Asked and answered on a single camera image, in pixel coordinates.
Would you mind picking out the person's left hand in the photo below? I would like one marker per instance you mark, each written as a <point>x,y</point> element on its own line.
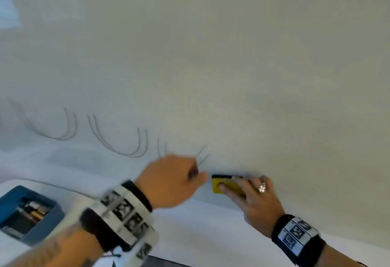
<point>166,181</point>

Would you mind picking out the dark marker pen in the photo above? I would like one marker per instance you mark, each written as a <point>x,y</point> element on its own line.
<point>193,173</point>

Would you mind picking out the person's left forearm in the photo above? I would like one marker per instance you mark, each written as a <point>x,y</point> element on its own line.
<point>58,250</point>

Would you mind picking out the person's left thumb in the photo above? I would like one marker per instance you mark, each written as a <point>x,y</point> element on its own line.
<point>202,181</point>

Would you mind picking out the yellow and black eraser block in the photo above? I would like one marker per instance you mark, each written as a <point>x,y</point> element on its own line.
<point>217,184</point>

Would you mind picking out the blue plastic box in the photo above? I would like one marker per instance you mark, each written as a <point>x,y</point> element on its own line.
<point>51,218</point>

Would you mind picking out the white whiteboard with pen marks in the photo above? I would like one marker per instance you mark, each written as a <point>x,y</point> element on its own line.
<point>213,62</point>

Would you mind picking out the gold and black battery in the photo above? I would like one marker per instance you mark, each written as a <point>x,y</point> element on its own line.
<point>39,214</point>

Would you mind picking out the black and silver battery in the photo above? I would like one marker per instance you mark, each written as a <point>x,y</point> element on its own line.
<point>29,206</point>

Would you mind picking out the person's right thumb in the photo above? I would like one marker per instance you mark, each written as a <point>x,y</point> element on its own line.
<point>230,191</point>

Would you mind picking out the person's right hand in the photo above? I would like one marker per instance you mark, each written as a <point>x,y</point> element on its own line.
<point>259,206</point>

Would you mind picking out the black wristband with printed markers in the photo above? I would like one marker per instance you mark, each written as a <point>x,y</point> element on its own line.
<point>297,238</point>

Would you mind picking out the person's right forearm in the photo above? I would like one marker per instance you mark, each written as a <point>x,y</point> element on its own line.
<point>338,259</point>

